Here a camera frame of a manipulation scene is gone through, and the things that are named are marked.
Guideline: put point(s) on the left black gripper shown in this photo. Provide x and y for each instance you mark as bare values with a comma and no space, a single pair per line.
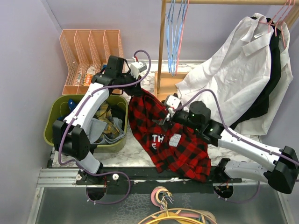
136,90

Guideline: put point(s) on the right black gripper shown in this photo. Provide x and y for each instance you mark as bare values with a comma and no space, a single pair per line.
163,122

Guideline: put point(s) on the red black plaid shirt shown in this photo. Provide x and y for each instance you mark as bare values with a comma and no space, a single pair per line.
176,149

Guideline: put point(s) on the pink wire hanger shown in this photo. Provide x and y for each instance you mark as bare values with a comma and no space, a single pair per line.
181,34

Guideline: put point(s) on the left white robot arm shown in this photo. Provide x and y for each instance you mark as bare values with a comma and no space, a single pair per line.
70,136

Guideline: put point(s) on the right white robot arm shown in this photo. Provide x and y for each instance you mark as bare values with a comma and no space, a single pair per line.
278,167

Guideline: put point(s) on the white hanging shirt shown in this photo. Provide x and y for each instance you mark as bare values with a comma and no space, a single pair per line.
232,79

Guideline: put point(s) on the pink hanger holding shirts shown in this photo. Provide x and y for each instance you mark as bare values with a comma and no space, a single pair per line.
279,21

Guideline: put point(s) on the wooden clothes rack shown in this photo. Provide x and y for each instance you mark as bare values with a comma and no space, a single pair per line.
165,83

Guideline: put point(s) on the yellow plaid cloth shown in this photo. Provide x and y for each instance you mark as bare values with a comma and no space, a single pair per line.
111,131

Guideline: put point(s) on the pink mesh file organizer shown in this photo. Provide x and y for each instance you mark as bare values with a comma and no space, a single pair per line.
86,52

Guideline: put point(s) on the blue cloth in bin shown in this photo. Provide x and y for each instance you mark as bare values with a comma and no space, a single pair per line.
71,105

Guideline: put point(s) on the pile of coloured hangers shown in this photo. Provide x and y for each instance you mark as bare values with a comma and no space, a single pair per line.
161,197

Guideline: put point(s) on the olive green laundry bin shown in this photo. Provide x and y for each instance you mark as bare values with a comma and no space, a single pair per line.
119,105

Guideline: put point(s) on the black hanging garment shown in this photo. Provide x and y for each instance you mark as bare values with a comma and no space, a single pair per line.
262,103

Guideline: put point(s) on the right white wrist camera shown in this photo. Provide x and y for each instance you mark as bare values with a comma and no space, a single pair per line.
172,102

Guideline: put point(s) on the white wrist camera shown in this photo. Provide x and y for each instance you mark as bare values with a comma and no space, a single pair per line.
137,68
172,102

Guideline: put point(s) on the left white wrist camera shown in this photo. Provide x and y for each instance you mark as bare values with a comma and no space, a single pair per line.
137,68

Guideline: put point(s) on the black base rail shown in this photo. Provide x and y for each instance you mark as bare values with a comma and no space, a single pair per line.
145,179

